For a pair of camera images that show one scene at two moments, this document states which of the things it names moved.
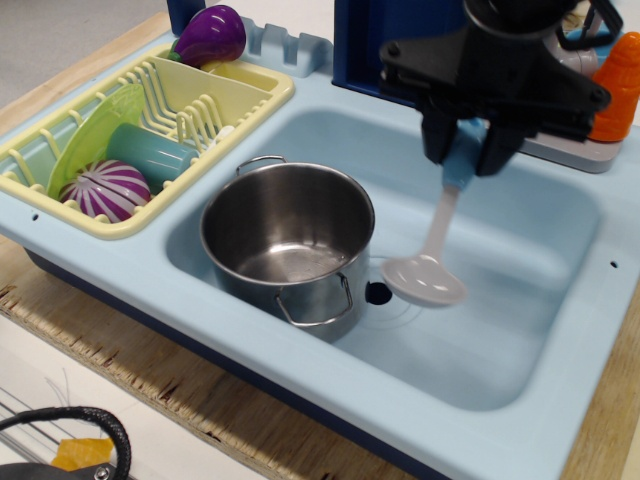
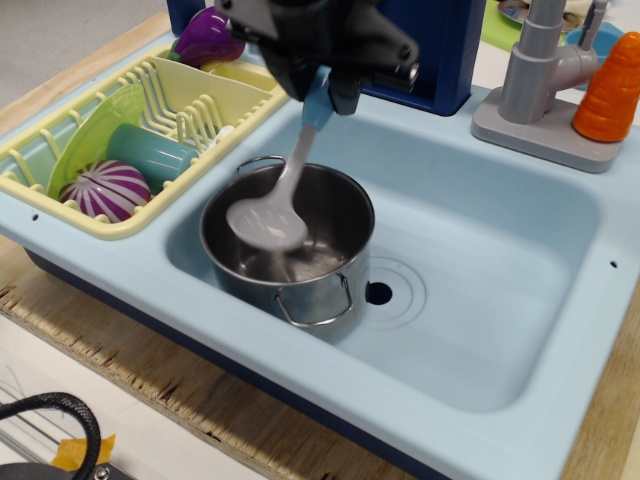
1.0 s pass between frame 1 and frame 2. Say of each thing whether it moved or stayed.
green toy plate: stayed
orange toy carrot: stayed
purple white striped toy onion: stayed
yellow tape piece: stayed
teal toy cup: stayed
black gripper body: moved
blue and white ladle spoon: moved
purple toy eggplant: stayed
